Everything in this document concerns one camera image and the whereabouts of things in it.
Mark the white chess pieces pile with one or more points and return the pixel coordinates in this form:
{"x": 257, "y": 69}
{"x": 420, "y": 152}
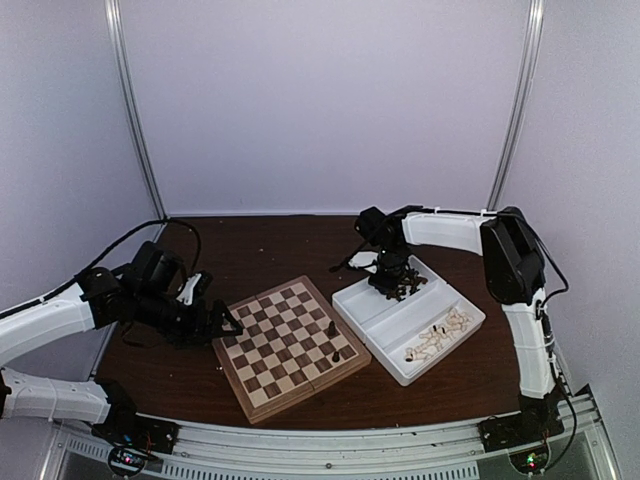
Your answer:
{"x": 439, "y": 336}

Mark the aluminium frame rail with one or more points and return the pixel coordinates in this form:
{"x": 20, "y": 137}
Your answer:
{"x": 441, "y": 451}

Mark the dark chess pieces pile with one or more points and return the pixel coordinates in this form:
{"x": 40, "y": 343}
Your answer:
{"x": 405, "y": 285}

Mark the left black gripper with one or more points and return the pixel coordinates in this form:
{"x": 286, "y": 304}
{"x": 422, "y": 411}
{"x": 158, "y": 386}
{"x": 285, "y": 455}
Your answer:
{"x": 196, "y": 330}

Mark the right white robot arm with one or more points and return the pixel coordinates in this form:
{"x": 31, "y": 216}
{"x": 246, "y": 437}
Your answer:
{"x": 514, "y": 261}

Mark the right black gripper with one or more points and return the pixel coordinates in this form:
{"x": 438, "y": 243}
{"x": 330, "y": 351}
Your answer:
{"x": 389, "y": 284}

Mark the wooden chessboard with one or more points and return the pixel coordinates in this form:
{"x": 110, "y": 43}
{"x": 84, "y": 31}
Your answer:
{"x": 284, "y": 356}

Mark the white divided plastic tray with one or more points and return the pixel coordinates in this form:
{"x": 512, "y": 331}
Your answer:
{"x": 387, "y": 327}

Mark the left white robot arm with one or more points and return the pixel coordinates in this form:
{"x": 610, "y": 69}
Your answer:
{"x": 95, "y": 299}

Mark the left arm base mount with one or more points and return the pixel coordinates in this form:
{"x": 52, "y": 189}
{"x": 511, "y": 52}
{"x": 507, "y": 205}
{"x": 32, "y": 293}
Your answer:
{"x": 146, "y": 434}

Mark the dark chess king piece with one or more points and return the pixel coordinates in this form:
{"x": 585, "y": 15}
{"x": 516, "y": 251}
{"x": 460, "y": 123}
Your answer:
{"x": 331, "y": 330}

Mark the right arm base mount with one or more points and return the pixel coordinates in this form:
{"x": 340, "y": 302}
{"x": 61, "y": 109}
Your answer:
{"x": 527, "y": 426}

